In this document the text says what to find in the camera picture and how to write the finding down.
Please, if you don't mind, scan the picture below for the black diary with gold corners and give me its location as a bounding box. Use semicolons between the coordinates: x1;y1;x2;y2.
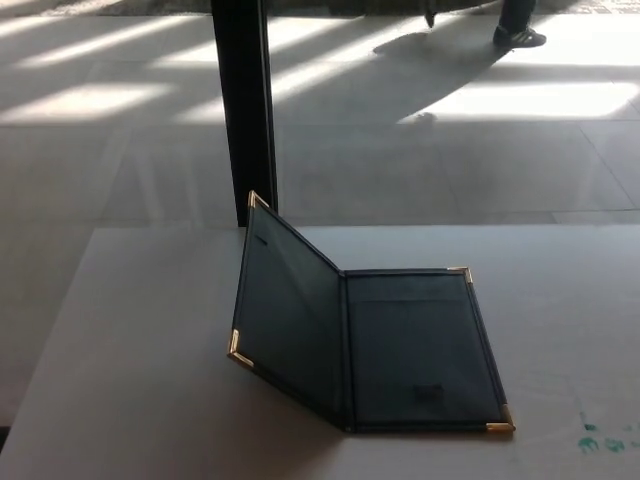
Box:
227;190;517;441

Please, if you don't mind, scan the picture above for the black window frame post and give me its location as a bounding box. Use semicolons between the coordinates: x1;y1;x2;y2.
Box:
210;0;279;231

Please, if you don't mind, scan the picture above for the dark trouser leg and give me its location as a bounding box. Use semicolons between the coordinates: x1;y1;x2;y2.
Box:
498;0;537;32

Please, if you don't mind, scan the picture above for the black sneaker with white stripes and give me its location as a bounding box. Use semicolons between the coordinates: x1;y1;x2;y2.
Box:
492;25;548;50

